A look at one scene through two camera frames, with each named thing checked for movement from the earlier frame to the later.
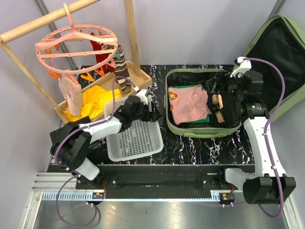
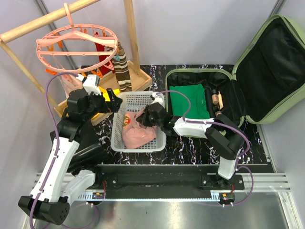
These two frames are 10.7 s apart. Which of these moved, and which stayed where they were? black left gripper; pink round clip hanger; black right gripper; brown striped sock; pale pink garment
Moved: black left gripper; black right gripper
Stayed: pale pink garment; pink round clip hanger; brown striped sock
